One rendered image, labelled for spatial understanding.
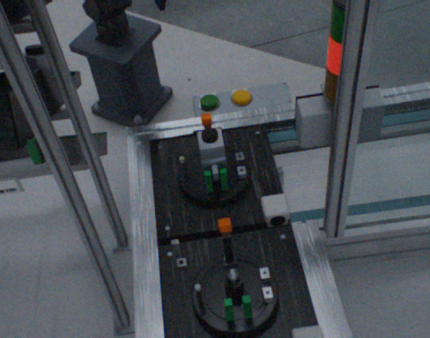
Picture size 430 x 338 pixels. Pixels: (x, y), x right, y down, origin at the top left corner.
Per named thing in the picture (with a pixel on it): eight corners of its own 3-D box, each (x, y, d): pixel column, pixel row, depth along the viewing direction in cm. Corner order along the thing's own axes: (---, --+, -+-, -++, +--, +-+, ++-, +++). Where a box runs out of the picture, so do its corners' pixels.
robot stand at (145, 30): (125, 76, 155) (107, 7, 140) (174, 92, 149) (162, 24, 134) (91, 113, 147) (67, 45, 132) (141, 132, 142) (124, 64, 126)
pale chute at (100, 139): (40, 155, 122) (40, 133, 121) (107, 154, 121) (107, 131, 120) (-32, 167, 94) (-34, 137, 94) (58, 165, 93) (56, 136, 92)
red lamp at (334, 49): (322, 55, 85) (324, 25, 81) (359, 49, 85) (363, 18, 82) (331, 79, 82) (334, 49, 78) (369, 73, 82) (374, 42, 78)
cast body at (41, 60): (18, 91, 101) (8, 47, 98) (40, 84, 104) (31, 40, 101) (55, 98, 97) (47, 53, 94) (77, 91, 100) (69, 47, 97)
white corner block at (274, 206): (260, 209, 114) (260, 195, 111) (285, 205, 114) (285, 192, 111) (265, 230, 111) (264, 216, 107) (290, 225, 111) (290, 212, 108)
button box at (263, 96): (195, 114, 138) (191, 94, 134) (285, 100, 139) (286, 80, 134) (197, 136, 134) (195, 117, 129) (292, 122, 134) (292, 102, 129)
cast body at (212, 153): (198, 148, 115) (195, 122, 109) (222, 144, 115) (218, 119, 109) (204, 182, 109) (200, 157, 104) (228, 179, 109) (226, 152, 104)
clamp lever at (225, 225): (223, 256, 102) (217, 218, 99) (234, 254, 102) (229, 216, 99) (225, 269, 99) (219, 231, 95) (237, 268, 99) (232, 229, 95)
